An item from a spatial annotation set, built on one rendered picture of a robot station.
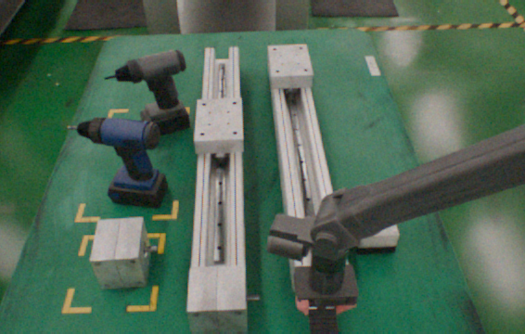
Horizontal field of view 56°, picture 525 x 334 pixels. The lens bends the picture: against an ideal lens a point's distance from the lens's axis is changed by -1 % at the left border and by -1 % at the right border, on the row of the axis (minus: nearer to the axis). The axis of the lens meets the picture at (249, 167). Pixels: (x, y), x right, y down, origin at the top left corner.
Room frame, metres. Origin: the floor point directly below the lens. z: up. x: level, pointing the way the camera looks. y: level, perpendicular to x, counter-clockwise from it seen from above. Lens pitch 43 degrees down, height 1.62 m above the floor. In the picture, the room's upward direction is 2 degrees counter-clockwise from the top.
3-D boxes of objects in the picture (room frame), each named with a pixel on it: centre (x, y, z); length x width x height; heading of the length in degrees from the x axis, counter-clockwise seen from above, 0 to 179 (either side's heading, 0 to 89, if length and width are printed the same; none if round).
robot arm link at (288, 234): (0.49, -0.08, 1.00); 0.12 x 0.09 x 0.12; 68
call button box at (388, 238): (0.65, -0.24, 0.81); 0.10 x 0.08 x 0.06; 90
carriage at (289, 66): (1.18, -0.12, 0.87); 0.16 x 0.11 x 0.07; 0
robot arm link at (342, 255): (0.48, -0.12, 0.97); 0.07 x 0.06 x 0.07; 68
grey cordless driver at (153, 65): (1.06, 0.25, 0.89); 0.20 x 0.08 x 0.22; 111
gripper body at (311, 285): (0.48, -0.12, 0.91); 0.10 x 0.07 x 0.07; 90
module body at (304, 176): (0.93, -0.12, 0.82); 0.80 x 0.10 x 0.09; 0
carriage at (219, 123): (0.93, 0.07, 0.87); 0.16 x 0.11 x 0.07; 0
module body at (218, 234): (0.93, 0.07, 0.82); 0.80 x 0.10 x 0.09; 0
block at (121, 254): (0.61, 0.25, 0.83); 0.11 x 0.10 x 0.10; 93
